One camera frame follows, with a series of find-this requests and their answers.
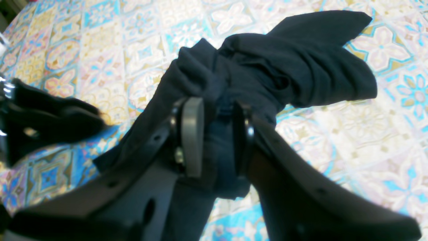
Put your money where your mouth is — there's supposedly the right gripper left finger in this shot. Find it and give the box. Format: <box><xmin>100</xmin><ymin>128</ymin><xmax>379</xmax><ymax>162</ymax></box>
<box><xmin>7</xmin><ymin>97</ymin><xmax>204</xmax><ymax>241</ymax></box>

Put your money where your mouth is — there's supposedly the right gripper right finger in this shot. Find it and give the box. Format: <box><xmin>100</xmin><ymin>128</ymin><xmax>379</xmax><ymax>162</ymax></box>
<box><xmin>232</xmin><ymin>102</ymin><xmax>421</xmax><ymax>241</ymax></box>

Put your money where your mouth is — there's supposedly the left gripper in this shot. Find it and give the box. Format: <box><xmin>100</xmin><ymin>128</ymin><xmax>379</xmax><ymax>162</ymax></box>
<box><xmin>0</xmin><ymin>78</ymin><xmax>106</xmax><ymax>168</ymax></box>

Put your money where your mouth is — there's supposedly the black t-shirt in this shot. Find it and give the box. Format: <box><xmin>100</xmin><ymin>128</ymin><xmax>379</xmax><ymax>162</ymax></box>
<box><xmin>94</xmin><ymin>10</ymin><xmax>378</xmax><ymax>241</ymax></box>

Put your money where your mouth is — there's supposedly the patterned tablecloth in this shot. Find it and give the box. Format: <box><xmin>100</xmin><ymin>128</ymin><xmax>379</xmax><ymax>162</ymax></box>
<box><xmin>1</xmin><ymin>0</ymin><xmax>428</xmax><ymax>241</ymax></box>

